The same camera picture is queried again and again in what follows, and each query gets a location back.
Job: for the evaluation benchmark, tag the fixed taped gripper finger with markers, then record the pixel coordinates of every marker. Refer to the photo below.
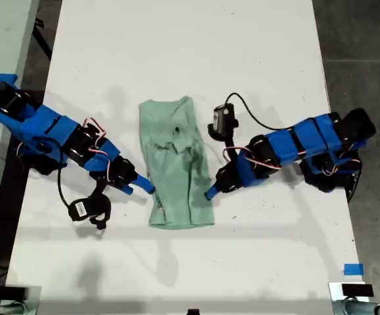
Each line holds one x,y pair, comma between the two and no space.
143,184
214,193

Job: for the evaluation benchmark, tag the moving taped gripper finger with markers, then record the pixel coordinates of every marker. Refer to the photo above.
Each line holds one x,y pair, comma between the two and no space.
210,193
128,189

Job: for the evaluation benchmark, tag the pale green T-shirt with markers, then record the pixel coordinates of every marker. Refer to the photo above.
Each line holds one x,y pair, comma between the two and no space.
170,164

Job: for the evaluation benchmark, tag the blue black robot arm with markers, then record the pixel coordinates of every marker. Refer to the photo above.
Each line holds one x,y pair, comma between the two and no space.
308,138
45,128

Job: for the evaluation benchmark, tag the small black block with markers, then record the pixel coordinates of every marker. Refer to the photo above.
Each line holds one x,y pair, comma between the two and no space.
193,312

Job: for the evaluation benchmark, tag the shiny metal plate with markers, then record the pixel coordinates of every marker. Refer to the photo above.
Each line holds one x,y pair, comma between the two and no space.
334,290
33,297

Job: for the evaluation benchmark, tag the square blue tape piece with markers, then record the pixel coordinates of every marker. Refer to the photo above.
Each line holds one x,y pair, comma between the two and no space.
353,269

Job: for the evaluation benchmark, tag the small black box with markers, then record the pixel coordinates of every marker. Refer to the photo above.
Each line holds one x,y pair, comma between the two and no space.
10,292
357,290

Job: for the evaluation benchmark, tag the black camera stalk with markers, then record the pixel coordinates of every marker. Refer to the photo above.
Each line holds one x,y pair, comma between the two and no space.
229,144
99,187

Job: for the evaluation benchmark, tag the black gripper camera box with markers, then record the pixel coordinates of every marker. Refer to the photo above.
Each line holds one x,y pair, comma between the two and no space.
223,119
88,210

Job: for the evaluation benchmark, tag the black metal frame strut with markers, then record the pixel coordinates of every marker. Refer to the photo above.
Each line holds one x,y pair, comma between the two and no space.
43,42

